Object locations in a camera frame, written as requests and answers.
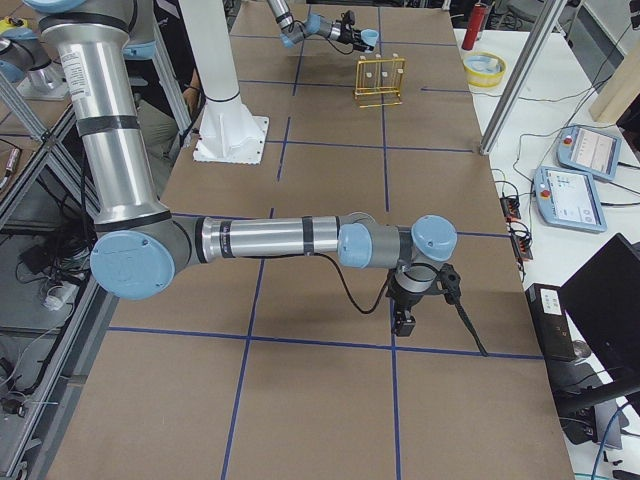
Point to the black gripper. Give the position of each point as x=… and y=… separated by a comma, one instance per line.
x=403, y=299
x=344, y=36

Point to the light blue plastic cup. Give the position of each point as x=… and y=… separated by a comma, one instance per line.
x=370, y=37

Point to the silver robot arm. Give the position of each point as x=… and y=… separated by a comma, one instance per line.
x=21, y=52
x=141, y=246

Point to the near orange black adapter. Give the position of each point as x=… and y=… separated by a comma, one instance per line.
x=521, y=244

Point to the orange black adapter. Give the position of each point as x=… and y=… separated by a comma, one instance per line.
x=510, y=207
x=521, y=244

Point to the far orange black adapter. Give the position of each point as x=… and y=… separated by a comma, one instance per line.
x=510, y=207

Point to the black desktop computer box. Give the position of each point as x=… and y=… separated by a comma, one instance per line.
x=550, y=322

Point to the red bottle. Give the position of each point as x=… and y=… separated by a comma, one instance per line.
x=474, y=25

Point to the yellow tape roll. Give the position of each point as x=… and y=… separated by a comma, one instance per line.
x=484, y=69

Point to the near teach pendant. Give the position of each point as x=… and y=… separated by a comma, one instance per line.
x=568, y=199

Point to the teach pendant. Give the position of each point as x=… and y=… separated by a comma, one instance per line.
x=568, y=199
x=588, y=150

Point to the black computer monitor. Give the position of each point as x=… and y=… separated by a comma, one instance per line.
x=602, y=300

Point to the far teach pendant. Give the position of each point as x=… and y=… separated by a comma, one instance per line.
x=588, y=150

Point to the wooden board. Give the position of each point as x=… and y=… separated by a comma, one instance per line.
x=619, y=92

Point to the white power strip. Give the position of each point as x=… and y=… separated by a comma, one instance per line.
x=58, y=295

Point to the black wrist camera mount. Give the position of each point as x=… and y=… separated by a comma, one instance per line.
x=449, y=283

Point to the gold wire cup holder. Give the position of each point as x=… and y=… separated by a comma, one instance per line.
x=379, y=81

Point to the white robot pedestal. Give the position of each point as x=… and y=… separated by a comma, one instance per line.
x=228, y=132

